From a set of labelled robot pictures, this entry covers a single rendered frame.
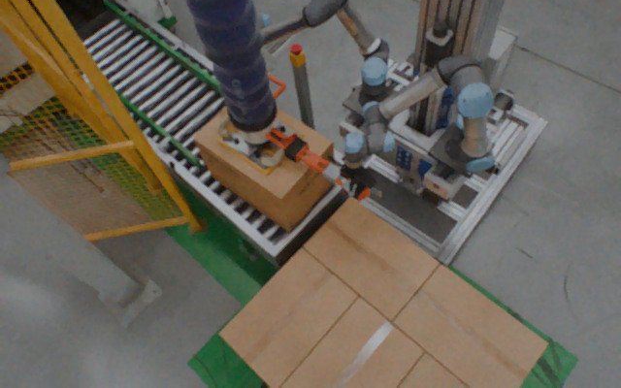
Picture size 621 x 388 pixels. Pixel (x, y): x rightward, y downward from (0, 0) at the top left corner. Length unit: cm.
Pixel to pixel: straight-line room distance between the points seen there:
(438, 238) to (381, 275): 60
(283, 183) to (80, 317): 173
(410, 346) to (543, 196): 155
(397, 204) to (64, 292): 219
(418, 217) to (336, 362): 108
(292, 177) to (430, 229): 105
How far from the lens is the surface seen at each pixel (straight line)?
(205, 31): 186
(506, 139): 253
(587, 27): 466
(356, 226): 266
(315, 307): 252
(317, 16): 210
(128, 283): 322
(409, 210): 309
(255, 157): 241
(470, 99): 172
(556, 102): 404
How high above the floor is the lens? 296
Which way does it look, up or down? 60 degrees down
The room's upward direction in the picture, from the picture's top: 9 degrees counter-clockwise
